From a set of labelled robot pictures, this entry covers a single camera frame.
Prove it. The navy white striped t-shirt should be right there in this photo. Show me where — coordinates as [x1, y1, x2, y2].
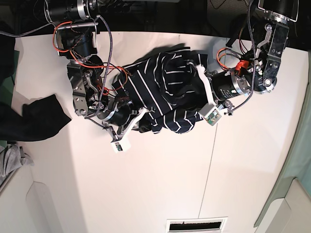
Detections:
[112, 47, 208, 134]

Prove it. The dark navy folded garment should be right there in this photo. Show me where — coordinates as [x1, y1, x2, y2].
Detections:
[0, 95, 71, 142]

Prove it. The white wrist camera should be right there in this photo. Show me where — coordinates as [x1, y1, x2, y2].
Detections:
[199, 104, 223, 126]
[110, 137, 131, 153]

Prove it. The white table vent slot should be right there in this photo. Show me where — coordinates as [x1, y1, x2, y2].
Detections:
[165, 217, 228, 233]

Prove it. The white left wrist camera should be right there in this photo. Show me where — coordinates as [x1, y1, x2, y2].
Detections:
[199, 104, 223, 126]

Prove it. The grey crumpled garment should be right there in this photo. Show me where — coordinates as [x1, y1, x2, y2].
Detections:
[0, 144, 34, 183]

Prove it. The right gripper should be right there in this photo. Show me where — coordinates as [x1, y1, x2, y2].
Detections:
[97, 106, 156, 140]

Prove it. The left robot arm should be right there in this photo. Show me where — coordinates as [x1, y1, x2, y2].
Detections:
[196, 0, 299, 115]

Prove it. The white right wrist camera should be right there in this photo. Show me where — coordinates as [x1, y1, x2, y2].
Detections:
[110, 137, 131, 153]

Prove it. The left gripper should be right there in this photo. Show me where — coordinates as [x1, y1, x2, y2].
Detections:
[188, 62, 252, 109]

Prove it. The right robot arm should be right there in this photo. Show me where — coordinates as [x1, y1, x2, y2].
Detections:
[43, 0, 152, 141]

